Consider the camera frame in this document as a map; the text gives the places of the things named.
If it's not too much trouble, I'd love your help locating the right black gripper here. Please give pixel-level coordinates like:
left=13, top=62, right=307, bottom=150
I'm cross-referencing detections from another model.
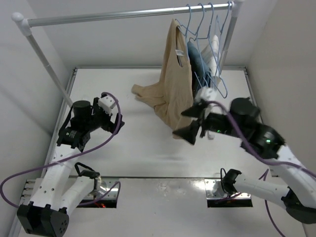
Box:
left=172, top=101, right=244, bottom=144

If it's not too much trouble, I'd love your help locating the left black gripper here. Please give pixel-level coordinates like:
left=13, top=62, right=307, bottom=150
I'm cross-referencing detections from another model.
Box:
left=84, top=97, right=124, bottom=135

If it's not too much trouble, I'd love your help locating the beige t shirt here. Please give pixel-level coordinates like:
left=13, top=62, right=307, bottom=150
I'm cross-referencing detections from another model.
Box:
left=131, top=19, right=194, bottom=130

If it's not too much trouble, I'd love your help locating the light blue plastic hanger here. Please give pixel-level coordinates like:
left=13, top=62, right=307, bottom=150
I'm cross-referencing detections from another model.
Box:
left=174, top=3, right=193, bottom=67

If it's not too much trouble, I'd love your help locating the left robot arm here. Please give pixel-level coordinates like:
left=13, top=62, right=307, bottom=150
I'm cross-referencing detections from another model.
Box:
left=17, top=92, right=124, bottom=237

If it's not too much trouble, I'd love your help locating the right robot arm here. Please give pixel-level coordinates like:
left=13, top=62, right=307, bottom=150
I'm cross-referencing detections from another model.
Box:
left=173, top=98, right=316, bottom=224

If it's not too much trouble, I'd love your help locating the blue hanger with white garment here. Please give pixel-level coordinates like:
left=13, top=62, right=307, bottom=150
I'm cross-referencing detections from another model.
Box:
left=214, top=1, right=234, bottom=98

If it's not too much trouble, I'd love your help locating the light blue garment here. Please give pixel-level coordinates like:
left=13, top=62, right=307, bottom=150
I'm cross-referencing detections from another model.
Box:
left=187, top=41, right=211, bottom=96

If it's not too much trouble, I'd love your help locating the white checked garment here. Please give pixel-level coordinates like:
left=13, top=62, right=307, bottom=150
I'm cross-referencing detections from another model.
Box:
left=201, top=35, right=220, bottom=85

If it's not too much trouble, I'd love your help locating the white clothes rack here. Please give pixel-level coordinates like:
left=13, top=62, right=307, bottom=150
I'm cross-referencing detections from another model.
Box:
left=11, top=0, right=244, bottom=106

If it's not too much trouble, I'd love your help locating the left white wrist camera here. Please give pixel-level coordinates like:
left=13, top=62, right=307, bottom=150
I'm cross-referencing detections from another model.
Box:
left=98, top=96, right=116, bottom=115

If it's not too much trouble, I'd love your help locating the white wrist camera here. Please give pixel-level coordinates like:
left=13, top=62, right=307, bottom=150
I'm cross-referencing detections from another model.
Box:
left=98, top=96, right=116, bottom=115
left=194, top=86, right=217, bottom=104

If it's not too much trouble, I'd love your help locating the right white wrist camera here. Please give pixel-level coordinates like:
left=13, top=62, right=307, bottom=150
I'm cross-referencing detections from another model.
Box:
left=194, top=86, right=217, bottom=104

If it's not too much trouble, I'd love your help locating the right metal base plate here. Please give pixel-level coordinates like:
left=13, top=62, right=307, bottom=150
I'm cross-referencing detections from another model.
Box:
left=204, top=178, right=251, bottom=200

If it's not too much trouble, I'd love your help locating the metal base plate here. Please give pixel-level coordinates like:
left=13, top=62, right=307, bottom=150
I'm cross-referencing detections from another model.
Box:
left=83, top=176, right=120, bottom=201
left=204, top=178, right=251, bottom=200

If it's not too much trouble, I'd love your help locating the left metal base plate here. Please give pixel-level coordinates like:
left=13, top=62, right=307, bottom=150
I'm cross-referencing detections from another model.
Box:
left=83, top=176, right=120, bottom=201

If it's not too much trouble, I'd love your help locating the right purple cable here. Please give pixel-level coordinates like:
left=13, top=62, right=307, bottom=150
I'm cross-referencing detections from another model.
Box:
left=199, top=99, right=316, bottom=237

